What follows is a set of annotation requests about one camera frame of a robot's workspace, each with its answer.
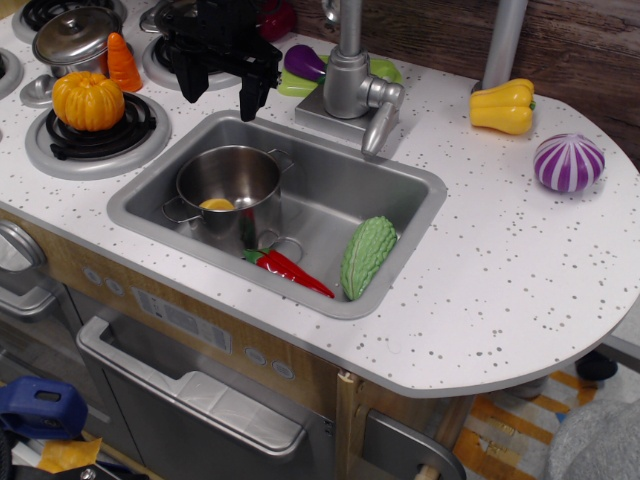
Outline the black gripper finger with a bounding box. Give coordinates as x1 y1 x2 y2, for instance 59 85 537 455
239 74 272 122
172 49 209 103

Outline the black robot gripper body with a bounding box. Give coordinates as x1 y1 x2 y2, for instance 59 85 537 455
156 1 282 83

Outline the yellow toy corn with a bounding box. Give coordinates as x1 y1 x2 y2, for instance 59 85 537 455
199 198 235 211

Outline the steel pot in sink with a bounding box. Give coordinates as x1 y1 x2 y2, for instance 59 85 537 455
162 145 294 257

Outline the lidded steel pot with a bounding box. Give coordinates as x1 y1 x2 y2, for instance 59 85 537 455
32 6 122 78

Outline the grey toy sink basin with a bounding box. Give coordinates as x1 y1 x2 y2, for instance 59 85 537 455
108 110 446 319

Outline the green toy plate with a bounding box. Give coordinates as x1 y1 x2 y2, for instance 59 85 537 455
277 55 403 98

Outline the purple toy eggplant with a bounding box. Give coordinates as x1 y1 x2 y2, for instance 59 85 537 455
284 45 327 83

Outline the dark red toy object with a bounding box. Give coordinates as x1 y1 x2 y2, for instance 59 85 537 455
257 0 297 42

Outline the orange toy carrot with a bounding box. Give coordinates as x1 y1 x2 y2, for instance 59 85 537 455
107 32 143 92

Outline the silver toy faucet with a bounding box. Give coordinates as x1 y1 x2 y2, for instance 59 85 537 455
295 0 405 156

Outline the orange toy pumpkin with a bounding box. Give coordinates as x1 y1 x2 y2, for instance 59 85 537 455
52 71 126 132

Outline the front stove burner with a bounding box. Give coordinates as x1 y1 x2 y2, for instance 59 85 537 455
25 93 171 180

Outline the silver stove knob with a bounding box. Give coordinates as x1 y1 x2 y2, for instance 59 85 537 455
19 74 57 108

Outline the red toy chili pepper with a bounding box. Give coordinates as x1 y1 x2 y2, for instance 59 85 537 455
244 249 335 298

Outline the rear left stove burner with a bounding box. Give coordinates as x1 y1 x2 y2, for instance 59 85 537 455
11 0 127 43

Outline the green toy bitter gourd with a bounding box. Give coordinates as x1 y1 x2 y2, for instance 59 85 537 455
340 216 398 300

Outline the yellow toy bell pepper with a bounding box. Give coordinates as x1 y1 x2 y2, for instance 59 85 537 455
469 78 535 135

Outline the grey vertical pole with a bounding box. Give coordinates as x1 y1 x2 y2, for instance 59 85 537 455
472 0 529 93

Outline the purple white striped toy onion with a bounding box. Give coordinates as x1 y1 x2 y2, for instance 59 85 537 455
533 133 605 193

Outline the grey dishwasher door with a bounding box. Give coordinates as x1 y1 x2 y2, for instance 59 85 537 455
76 316 334 479

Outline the blue clamp tool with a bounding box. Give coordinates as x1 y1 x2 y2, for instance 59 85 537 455
1 376 88 440

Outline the grey oven door handle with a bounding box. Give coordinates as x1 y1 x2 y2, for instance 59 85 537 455
0 219 61 324

